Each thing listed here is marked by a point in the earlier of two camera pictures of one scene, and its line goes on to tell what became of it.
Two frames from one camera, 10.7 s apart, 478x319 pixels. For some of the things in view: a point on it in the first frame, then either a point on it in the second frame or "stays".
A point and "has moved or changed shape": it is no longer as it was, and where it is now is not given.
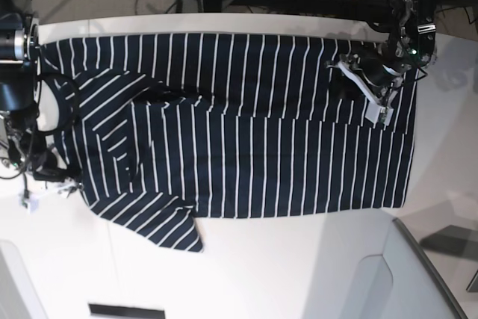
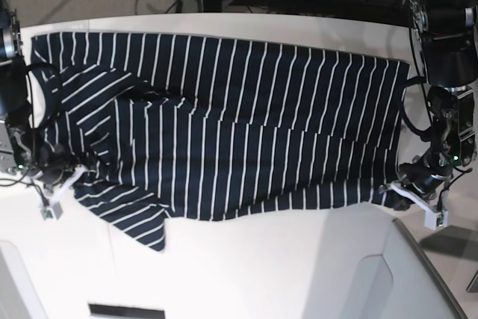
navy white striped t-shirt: (161, 130) has moved or changed shape
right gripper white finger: (374, 112) to (434, 218)
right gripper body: (379, 73) to (427, 174)
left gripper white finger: (30, 201) to (53, 211)
